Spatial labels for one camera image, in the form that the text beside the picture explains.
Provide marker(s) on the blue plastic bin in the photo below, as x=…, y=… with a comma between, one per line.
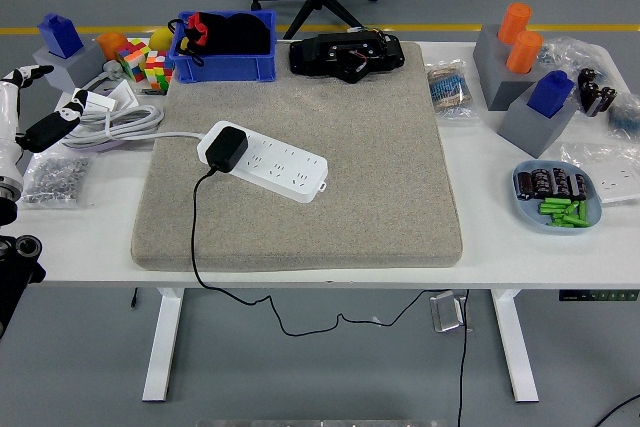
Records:
x=225, y=69

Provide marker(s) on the colourful puzzle cube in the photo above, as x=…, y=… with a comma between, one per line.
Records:
x=157, y=69
x=131, y=59

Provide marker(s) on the black desk control panel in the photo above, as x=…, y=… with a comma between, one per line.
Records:
x=595, y=295

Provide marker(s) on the grey plug head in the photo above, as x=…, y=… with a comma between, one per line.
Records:
x=112, y=69

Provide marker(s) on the metal bracket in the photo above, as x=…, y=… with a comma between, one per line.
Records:
x=445, y=312

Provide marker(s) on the black plug adapter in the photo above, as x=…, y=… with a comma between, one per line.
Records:
x=227, y=149

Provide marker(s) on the bag of resistors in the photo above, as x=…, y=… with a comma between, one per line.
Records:
x=450, y=92

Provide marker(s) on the small dark tool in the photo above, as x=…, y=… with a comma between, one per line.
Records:
x=150, y=92

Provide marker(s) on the orange cylinder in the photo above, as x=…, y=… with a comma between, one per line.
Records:
x=524, y=52
x=514, y=22

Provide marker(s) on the white wall switch panel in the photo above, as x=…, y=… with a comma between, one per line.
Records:
x=100, y=102

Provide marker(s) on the white power strip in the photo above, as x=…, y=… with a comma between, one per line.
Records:
x=285, y=172

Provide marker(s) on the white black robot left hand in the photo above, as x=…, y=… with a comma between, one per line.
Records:
x=10, y=117

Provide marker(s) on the black robot part assembly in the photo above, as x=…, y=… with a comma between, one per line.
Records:
x=320, y=54

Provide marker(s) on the black round pouch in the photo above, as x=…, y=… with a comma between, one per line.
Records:
x=245, y=34

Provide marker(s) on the white table leg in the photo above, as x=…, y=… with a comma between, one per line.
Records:
x=165, y=342
x=515, y=342

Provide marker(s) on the large grey block holder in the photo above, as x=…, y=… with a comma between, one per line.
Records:
x=492, y=72

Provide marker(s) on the bag of screws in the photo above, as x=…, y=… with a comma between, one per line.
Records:
x=55, y=182

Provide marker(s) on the orange cup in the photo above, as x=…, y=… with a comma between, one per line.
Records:
x=111, y=44

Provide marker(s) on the black pouch with red trim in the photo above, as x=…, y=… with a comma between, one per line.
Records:
x=197, y=29

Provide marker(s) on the yellow ball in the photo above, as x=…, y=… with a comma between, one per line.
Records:
x=160, y=39

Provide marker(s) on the large black capacitor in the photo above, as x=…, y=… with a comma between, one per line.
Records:
x=587, y=87
x=605, y=102

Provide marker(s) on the clear plastic bag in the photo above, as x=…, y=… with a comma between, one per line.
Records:
x=570, y=54

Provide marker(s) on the green battery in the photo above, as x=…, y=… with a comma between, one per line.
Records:
x=556, y=201
x=582, y=210
x=575, y=221
x=551, y=208
x=570, y=209

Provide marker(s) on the bagged white socket panel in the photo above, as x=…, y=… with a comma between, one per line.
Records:
x=617, y=182

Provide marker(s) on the light blue plate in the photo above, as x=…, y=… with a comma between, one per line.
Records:
x=525, y=212

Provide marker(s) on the blue block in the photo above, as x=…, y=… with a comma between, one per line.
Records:
x=550, y=94
x=60, y=37

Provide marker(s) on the black cylindrical capacitor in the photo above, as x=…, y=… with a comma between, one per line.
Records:
x=559, y=181
x=578, y=186
x=525, y=186
x=540, y=182

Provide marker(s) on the white square panel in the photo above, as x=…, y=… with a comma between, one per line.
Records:
x=124, y=94

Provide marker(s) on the grey-brown mat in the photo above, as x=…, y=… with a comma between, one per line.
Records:
x=350, y=197

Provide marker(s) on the bag of blue parts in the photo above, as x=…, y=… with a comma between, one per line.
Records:
x=625, y=117

